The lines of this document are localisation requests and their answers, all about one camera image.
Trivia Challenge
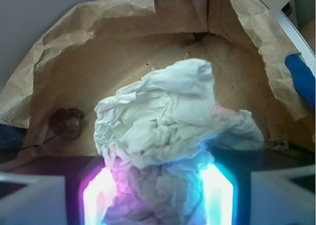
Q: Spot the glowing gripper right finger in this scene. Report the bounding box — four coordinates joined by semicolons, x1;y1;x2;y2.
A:
197;148;252;225

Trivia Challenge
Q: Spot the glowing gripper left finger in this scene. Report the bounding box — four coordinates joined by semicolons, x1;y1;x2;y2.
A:
65;158;119;225

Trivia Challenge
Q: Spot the white paper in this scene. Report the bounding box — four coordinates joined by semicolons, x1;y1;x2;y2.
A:
94;58;264;225

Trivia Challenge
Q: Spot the brown dirt clump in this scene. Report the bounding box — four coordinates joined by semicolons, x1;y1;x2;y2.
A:
49;108;83;140

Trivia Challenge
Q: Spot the brown paper bag tray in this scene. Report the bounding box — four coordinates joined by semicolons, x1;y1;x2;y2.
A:
0;0;315;160

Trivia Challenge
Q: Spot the blue tape piece right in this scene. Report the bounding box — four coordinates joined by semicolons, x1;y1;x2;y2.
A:
284;53;316;110

